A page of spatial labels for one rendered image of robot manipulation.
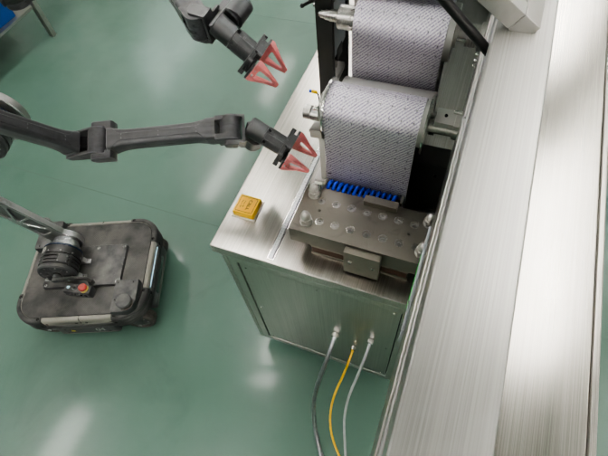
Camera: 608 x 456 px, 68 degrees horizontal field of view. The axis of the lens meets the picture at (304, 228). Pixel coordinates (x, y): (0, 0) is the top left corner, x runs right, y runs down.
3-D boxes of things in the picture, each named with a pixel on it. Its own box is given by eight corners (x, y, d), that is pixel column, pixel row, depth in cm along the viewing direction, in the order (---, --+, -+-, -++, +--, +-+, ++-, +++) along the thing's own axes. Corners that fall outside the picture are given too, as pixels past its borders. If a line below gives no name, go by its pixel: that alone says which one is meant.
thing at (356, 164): (327, 178, 133) (324, 134, 117) (405, 197, 127) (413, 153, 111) (327, 179, 132) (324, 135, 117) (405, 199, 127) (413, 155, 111)
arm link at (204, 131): (85, 158, 123) (86, 120, 125) (98, 164, 129) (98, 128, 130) (238, 144, 118) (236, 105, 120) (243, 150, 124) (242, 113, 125)
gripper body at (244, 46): (242, 77, 113) (218, 57, 110) (259, 52, 118) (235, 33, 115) (253, 62, 107) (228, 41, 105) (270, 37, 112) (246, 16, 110)
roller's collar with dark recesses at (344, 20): (343, 20, 127) (343, -2, 121) (364, 23, 125) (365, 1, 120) (336, 33, 124) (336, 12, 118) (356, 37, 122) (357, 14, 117)
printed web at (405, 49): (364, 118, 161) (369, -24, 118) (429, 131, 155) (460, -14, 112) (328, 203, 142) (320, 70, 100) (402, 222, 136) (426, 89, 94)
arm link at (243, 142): (224, 144, 119) (223, 113, 121) (222, 156, 131) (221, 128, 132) (269, 145, 122) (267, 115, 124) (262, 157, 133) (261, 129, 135)
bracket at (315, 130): (318, 169, 150) (312, 99, 125) (336, 174, 149) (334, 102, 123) (313, 180, 148) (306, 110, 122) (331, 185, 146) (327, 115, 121)
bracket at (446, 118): (437, 111, 109) (439, 106, 107) (461, 117, 107) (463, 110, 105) (432, 126, 106) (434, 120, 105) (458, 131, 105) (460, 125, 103)
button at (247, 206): (242, 197, 147) (241, 193, 144) (261, 203, 145) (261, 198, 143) (233, 214, 143) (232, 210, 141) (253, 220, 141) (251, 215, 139)
